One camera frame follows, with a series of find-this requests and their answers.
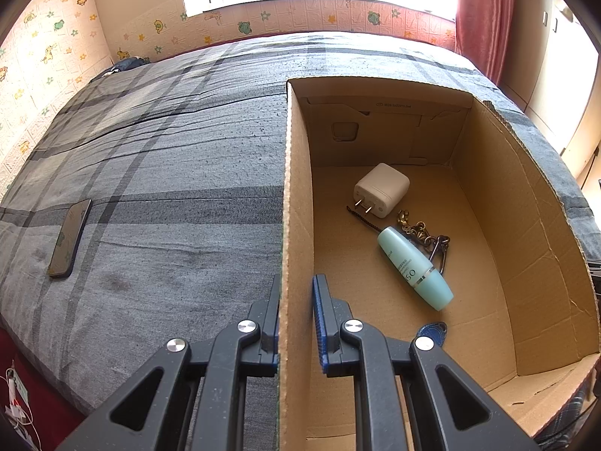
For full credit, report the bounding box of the teal lotion bottle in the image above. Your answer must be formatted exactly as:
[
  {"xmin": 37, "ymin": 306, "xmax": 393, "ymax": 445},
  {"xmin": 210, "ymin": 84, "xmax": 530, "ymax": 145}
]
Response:
[{"xmin": 377, "ymin": 226, "xmax": 454, "ymax": 312}]

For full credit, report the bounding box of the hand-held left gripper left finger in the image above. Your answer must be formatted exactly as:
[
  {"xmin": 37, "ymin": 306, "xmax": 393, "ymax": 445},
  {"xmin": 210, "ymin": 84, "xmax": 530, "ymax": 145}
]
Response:
[{"xmin": 56, "ymin": 275, "xmax": 281, "ymax": 451}]

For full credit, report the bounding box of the dark blue cloth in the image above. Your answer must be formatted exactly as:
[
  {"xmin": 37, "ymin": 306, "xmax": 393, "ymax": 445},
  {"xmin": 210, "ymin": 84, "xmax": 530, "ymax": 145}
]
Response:
[{"xmin": 106, "ymin": 56, "xmax": 151, "ymax": 76}]

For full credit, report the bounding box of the brass keychain with keys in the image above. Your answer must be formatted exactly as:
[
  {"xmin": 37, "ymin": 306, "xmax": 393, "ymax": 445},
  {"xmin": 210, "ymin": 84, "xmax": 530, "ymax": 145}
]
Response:
[{"xmin": 397, "ymin": 210, "xmax": 452, "ymax": 273}]

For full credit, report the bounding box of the brown cardboard box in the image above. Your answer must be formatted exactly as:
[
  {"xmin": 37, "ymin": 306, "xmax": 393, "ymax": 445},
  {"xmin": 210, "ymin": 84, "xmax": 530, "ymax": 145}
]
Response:
[{"xmin": 278, "ymin": 75, "xmax": 601, "ymax": 451}]

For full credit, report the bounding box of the white power strip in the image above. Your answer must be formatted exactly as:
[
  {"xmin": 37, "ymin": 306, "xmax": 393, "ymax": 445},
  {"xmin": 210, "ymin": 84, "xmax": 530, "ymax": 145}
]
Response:
[{"xmin": 13, "ymin": 370, "xmax": 30, "ymax": 415}]

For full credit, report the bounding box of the cream wardrobe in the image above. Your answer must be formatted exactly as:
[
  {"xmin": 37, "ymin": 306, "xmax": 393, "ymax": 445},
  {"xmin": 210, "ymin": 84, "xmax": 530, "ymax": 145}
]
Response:
[{"xmin": 498, "ymin": 0, "xmax": 601, "ymax": 198}]

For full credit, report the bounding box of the red curtain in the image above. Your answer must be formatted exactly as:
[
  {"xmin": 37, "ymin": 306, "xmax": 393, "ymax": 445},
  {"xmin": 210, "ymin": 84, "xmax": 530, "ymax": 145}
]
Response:
[{"xmin": 452, "ymin": 0, "xmax": 517, "ymax": 88}]

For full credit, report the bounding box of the large white charger plug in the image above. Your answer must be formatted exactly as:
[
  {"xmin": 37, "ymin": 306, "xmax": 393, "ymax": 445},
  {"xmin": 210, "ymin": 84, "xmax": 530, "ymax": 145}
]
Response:
[{"xmin": 353, "ymin": 163, "xmax": 410, "ymax": 220}]

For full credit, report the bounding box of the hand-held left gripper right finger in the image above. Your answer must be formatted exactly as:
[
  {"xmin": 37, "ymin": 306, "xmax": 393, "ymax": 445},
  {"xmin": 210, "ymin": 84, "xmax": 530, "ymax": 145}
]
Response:
[{"xmin": 312, "ymin": 274, "xmax": 541, "ymax": 451}]

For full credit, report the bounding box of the red mattress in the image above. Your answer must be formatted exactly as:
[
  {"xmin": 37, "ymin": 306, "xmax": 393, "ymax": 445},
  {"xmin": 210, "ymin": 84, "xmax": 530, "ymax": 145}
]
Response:
[{"xmin": 0, "ymin": 28, "xmax": 456, "ymax": 451}]

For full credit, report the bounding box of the black smartphone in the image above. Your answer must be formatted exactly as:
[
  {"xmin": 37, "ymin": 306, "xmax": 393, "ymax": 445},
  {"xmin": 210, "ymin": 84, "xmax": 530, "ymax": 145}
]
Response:
[{"xmin": 47, "ymin": 198, "xmax": 93, "ymax": 278}]

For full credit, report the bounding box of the white cable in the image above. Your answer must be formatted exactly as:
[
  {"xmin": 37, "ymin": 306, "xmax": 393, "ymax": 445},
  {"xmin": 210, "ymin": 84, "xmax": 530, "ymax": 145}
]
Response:
[{"xmin": 2, "ymin": 359, "xmax": 36, "ymax": 437}]

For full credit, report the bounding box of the blue key fob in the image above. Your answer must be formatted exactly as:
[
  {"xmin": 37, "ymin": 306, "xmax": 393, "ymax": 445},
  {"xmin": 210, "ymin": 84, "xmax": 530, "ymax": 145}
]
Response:
[{"xmin": 413, "ymin": 322, "xmax": 449, "ymax": 344}]

